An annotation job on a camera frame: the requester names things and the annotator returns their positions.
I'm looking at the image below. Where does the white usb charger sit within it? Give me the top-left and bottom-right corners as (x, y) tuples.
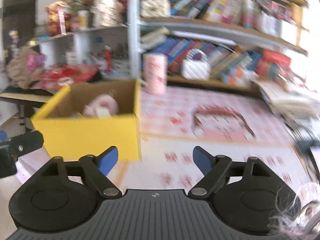
(95, 107), (111, 118)

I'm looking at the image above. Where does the large pink plush pig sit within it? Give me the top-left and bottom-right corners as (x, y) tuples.
(82, 94), (119, 118)

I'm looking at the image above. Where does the yellow cardboard box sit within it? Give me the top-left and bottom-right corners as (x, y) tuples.
(31, 80), (141, 161)

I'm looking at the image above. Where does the pink cartoon desk mat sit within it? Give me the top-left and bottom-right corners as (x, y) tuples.
(15, 84), (320, 193)

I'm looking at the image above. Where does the black electric piano keyboard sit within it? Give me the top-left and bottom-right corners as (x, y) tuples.
(1, 86), (54, 103)

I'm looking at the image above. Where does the beige crumpled blanket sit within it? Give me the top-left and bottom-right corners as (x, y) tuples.
(6, 48), (46, 89)

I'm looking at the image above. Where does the red patterned paper pile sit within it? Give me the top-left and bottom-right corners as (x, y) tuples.
(31, 64), (99, 91)

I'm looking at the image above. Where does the stack of papers and workbooks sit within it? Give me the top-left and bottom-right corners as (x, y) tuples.
(255, 80), (319, 126)

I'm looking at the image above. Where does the white quilted pearl handbag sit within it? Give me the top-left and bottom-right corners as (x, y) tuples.
(181, 48), (210, 81)

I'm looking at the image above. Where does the row of books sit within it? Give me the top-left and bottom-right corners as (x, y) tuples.
(149, 37), (291, 88)

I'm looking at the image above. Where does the red hanging tassel doll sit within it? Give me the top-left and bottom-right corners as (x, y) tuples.
(104, 46), (112, 73)

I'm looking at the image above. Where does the pink cylindrical pen holder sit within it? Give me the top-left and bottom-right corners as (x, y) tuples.
(143, 53), (168, 95)

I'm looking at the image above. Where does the red festive gift bag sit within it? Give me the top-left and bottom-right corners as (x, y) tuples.
(47, 1), (72, 36)

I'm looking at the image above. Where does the floral fabric bag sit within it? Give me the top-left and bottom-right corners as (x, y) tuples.
(90, 0), (123, 28)

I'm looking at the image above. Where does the cream quilted handbag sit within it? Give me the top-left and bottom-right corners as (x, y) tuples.
(140, 0), (171, 18)

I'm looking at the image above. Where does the white bookshelf frame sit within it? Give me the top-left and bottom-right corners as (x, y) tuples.
(39, 0), (308, 80)

